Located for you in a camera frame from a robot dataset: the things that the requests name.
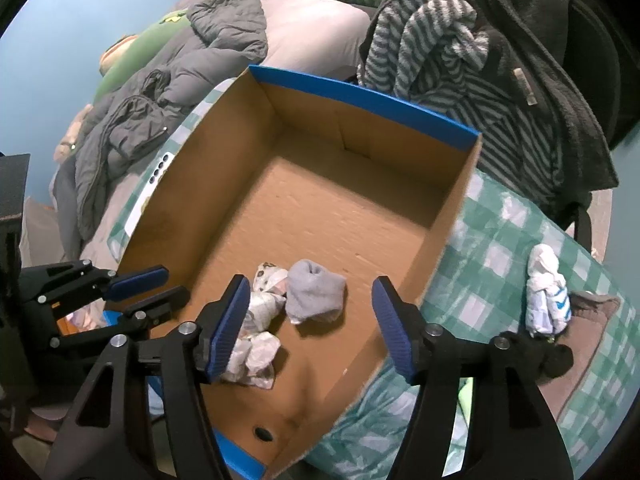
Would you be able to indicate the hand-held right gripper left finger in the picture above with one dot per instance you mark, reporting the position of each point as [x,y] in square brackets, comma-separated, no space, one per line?
[230,330]

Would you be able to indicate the green checkered tablecloth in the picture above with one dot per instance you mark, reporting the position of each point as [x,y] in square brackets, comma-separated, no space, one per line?
[490,270]

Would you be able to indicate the green pillow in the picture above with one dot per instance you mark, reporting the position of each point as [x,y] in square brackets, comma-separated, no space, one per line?
[145,50]

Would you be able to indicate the grey striped fleece robe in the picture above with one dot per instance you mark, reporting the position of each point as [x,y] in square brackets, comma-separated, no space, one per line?
[425,45]

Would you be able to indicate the dark grey fleece robe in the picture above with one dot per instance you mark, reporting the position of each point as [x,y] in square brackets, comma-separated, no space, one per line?
[550,35]

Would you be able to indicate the white patterned sock bundle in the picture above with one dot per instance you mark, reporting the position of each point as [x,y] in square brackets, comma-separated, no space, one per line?
[255,360]
[267,295]

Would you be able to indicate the black sock ball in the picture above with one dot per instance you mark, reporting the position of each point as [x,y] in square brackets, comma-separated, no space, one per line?
[550,360]

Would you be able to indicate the white and blue sock bundle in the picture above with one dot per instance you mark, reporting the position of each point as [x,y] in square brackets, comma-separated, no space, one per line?
[545,290]

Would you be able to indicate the cardboard box with blue rim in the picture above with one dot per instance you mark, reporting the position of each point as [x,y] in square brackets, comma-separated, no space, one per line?
[325,210]

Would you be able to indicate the grey puffer jacket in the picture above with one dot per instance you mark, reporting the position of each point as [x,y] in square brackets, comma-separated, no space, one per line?
[150,125]

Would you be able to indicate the grey knit beanie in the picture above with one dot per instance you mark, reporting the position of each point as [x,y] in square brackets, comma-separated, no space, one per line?
[595,320]

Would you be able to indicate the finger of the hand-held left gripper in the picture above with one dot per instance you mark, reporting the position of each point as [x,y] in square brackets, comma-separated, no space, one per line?
[160,305]
[140,280]

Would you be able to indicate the beige plush toy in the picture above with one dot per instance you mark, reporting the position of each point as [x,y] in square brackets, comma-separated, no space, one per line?
[72,135]

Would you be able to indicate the white smartphone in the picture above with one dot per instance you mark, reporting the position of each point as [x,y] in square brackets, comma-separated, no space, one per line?
[157,170]

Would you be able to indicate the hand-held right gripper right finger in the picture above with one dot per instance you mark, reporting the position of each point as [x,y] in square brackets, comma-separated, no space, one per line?
[392,330]

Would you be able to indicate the grey sock ball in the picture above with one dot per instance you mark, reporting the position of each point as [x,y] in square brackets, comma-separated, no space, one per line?
[315,290]

